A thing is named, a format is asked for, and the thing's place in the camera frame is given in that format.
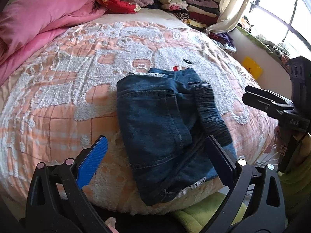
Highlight window frame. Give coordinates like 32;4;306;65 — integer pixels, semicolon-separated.
245;0;310;58

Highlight yellow flat object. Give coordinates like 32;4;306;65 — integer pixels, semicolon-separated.
241;56;263;80

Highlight person's right hand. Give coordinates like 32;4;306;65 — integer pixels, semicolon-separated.
274;126;287;156

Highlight pink duvet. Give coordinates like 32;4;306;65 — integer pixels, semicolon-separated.
1;0;107;83

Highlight orange white chenille bedspread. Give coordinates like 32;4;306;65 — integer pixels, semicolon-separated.
1;9;276;215

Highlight green fleece sleeve forearm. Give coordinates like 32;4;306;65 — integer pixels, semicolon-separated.
174;135;311;233

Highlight stack of folded clothes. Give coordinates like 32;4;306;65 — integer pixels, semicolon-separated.
158;0;220;32

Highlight mauve plush cloth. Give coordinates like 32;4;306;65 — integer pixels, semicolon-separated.
124;0;154;7

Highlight purple clothes pile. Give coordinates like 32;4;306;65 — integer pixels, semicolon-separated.
208;32;237;53

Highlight red fabric item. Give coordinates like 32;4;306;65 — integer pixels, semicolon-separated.
96;0;141;14

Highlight cream curtain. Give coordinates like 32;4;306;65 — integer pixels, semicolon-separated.
207;0;250;33

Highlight blue denim pants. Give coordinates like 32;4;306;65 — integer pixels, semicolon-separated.
116;68;236;206

